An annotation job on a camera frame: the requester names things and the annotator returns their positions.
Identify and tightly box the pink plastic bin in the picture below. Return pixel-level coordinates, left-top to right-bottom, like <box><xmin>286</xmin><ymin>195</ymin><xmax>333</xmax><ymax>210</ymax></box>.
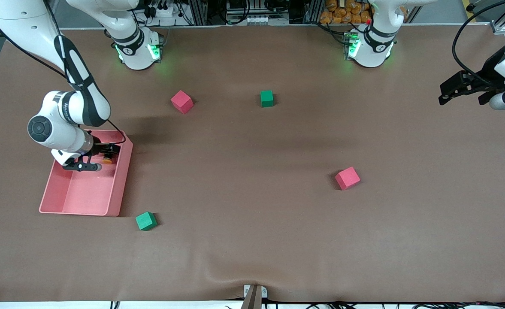
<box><xmin>39</xmin><ymin>130</ymin><xmax>133</xmax><ymax>217</ymax></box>

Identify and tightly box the pink foam cube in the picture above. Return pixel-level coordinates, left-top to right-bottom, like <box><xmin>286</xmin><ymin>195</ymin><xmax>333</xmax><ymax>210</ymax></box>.
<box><xmin>335</xmin><ymin>167</ymin><xmax>361</xmax><ymax>191</ymax></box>
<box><xmin>170</xmin><ymin>90</ymin><xmax>194</xmax><ymax>115</ymax></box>

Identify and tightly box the orange packaged items heap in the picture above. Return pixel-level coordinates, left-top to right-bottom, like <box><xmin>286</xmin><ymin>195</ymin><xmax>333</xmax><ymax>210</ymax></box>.
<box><xmin>319</xmin><ymin>0</ymin><xmax>373</xmax><ymax>24</ymax></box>

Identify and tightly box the white power strip with plugs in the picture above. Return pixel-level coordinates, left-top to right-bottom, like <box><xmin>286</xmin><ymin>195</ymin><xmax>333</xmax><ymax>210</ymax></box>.
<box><xmin>145</xmin><ymin>0</ymin><xmax>180</xmax><ymax>18</ymax></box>

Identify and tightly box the brown table mat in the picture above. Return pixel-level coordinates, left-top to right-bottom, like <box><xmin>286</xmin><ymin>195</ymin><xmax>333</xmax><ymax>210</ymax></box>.
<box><xmin>0</xmin><ymin>24</ymin><xmax>505</xmax><ymax>303</ymax></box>

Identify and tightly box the white connector strip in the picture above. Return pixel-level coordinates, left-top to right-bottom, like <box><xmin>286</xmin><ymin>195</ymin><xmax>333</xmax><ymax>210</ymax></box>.
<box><xmin>227</xmin><ymin>15</ymin><xmax>274</xmax><ymax>25</ymax></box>

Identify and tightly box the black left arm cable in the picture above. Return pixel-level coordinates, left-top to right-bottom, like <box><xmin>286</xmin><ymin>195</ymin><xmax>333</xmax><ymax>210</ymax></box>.
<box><xmin>452</xmin><ymin>0</ymin><xmax>505</xmax><ymax>86</ymax></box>

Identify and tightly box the aluminium frame post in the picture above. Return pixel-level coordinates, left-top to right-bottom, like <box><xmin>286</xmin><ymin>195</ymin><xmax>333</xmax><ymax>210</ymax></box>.
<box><xmin>188</xmin><ymin>0</ymin><xmax>209</xmax><ymax>26</ymax></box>
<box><xmin>304</xmin><ymin>0</ymin><xmax>325</xmax><ymax>24</ymax></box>

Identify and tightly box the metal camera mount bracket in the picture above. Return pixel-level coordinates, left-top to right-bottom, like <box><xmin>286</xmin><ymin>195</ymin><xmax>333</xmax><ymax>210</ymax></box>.
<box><xmin>243</xmin><ymin>284</ymin><xmax>268</xmax><ymax>309</ymax></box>

